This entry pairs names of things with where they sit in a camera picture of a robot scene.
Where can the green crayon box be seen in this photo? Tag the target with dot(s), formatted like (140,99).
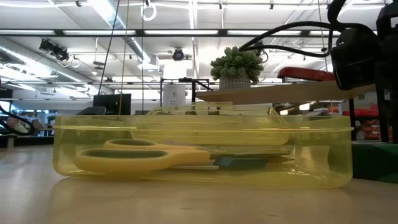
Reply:
(376,161)

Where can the small blue eraser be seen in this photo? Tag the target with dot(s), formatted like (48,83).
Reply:
(242,163)

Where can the yellow transparent pencil case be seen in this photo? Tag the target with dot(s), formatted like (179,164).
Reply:
(93,130)

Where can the red stapler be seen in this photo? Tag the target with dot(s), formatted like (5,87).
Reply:
(304,74)

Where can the small green potted plant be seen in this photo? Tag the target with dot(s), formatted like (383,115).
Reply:
(236,65)

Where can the white box device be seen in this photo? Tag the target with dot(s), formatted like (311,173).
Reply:
(174,91)

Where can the black monitor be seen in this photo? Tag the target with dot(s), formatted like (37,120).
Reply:
(109,104)

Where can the grey chair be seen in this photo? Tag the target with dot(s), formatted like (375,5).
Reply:
(91,111)

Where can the person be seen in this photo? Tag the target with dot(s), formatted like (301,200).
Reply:
(20,126)

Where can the black rail-mounted camera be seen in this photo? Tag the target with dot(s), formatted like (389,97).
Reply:
(257,42)
(53,49)

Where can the black overhead camera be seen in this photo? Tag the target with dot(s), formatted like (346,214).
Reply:
(178,54)

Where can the black overhead frame bar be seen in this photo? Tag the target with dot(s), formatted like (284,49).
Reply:
(139,32)

